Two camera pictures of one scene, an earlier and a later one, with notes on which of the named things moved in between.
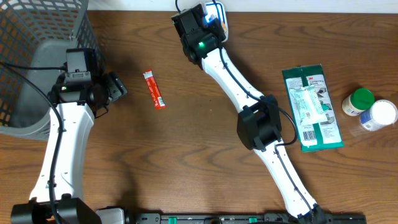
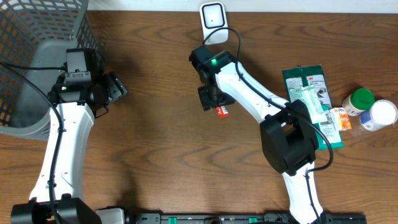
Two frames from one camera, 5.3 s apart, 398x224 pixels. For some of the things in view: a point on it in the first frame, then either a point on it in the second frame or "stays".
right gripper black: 216,23 to 207,100
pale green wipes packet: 308,104 stays
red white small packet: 158,101 to 222,111
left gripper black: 115,86 stays
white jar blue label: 380,114 stays
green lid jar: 360,99 stays
